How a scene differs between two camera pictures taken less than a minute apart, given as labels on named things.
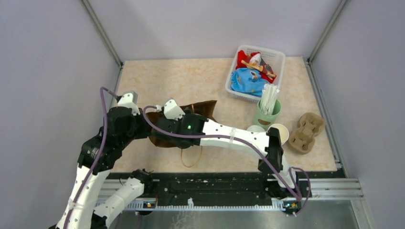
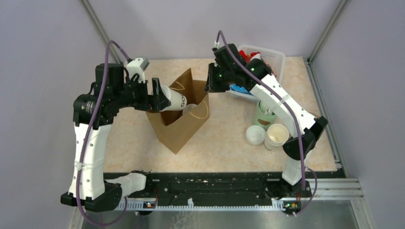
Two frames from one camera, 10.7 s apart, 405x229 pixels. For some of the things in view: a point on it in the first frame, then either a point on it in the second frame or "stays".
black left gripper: x=147 y=128 → x=160 y=101
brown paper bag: x=205 y=109 → x=175 y=128
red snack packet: x=255 y=58 stays
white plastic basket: x=275 y=59 stays
